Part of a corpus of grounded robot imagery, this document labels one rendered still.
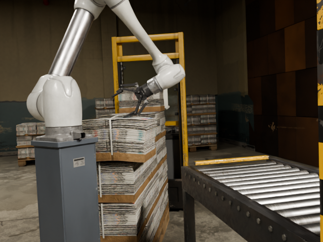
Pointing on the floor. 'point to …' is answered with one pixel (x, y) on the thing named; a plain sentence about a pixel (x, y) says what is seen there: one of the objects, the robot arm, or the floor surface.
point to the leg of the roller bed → (189, 217)
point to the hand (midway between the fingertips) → (119, 106)
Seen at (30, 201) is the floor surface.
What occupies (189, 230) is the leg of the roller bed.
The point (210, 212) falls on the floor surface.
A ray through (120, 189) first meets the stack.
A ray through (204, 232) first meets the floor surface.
